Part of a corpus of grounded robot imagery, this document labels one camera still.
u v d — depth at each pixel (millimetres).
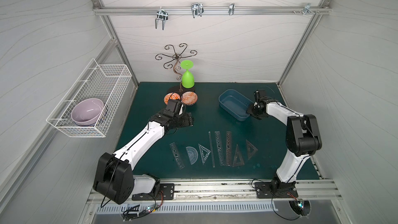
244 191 751
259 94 800
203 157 841
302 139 499
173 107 638
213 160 837
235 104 1115
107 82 783
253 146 886
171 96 1087
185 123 739
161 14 783
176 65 955
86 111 607
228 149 882
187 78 918
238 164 821
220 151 865
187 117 746
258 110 751
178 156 852
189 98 1106
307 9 765
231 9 787
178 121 716
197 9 765
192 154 860
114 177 398
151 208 686
